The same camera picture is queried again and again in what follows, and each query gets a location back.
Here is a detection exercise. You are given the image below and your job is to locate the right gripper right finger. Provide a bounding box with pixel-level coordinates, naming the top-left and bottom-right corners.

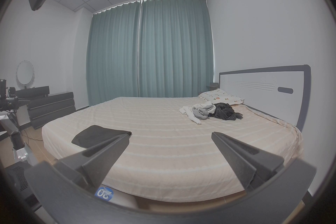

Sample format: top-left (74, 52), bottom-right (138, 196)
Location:
top-left (211, 132), bottom-right (286, 190)

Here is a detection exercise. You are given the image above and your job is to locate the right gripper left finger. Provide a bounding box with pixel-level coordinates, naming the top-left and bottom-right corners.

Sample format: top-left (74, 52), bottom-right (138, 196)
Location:
top-left (54, 134), bottom-right (130, 190)

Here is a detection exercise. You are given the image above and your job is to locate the black T-shirt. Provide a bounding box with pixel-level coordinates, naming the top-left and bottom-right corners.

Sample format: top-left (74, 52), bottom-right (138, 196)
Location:
top-left (71, 125), bottom-right (132, 149)

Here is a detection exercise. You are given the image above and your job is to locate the pile of clothes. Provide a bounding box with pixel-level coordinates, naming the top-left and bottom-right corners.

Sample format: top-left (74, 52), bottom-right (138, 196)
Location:
top-left (179, 101), bottom-right (216, 125)

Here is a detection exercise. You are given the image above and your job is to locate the bed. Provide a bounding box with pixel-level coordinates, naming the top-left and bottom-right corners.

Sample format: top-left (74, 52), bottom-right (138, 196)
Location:
top-left (41, 65), bottom-right (312, 203)

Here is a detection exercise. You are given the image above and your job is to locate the black garment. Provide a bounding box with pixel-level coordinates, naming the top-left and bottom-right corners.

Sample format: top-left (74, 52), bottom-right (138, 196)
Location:
top-left (209, 103), bottom-right (244, 121)

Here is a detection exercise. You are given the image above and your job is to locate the white printed pillow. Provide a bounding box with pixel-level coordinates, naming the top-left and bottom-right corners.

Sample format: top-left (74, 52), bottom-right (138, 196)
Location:
top-left (197, 88), bottom-right (245, 106)

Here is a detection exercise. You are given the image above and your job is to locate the black chest of drawers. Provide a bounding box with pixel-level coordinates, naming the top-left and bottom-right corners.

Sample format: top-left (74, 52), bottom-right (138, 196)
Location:
top-left (15, 86), bottom-right (77, 130)

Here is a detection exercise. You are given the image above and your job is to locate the blue-green curtain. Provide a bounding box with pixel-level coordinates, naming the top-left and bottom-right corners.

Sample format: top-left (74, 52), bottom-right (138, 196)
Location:
top-left (86, 1), bottom-right (142, 108)
top-left (138, 0), bottom-right (215, 99)

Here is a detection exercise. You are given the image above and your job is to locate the round white mirror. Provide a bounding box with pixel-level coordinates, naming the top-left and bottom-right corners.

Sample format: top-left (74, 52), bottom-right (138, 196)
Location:
top-left (16, 60), bottom-right (35, 86)

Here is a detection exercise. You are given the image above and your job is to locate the black cable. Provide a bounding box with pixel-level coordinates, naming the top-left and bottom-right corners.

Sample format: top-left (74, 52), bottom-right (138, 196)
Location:
top-left (20, 129), bottom-right (44, 141)

